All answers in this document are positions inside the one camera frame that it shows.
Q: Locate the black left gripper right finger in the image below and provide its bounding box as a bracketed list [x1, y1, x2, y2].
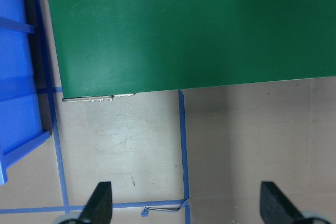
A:
[259, 181, 312, 224]

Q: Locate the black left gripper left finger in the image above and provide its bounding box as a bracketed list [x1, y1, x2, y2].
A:
[78, 182, 113, 223]

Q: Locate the blue left plastic bin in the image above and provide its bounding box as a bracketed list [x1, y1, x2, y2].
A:
[1, 0, 50, 185]

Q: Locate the green conveyor belt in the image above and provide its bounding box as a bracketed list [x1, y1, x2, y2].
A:
[47, 0, 335, 101]

